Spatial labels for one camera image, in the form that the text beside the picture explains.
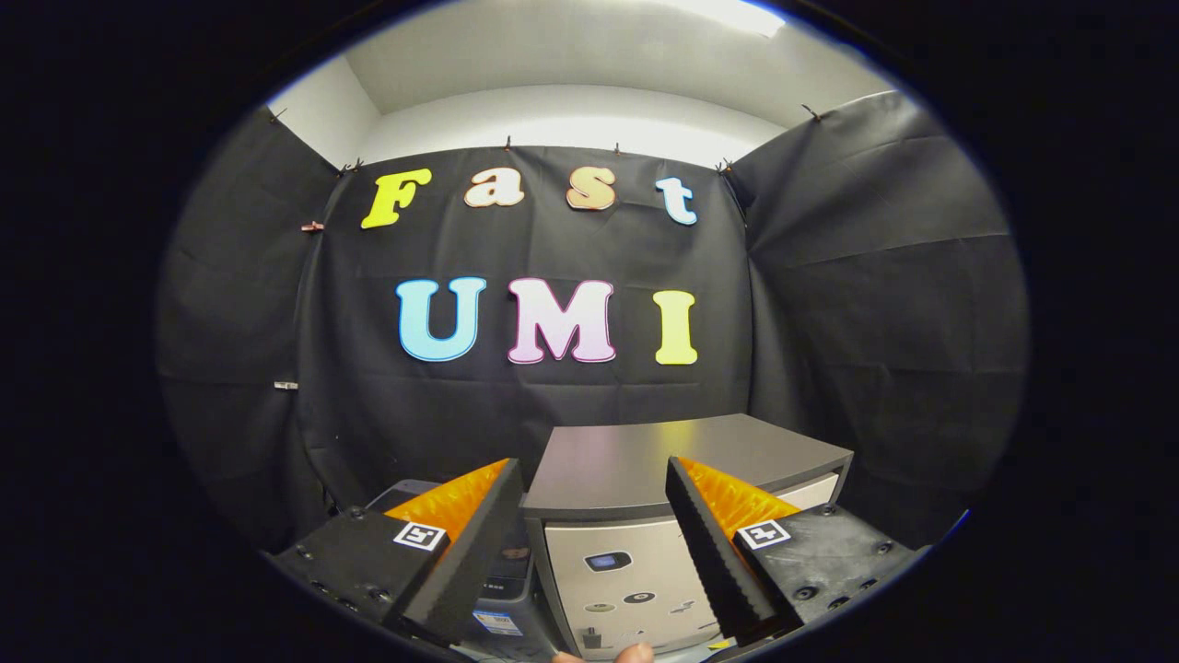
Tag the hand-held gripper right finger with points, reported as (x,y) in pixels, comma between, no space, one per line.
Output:
(709,562)

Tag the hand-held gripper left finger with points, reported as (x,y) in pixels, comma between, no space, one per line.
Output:
(479,562)

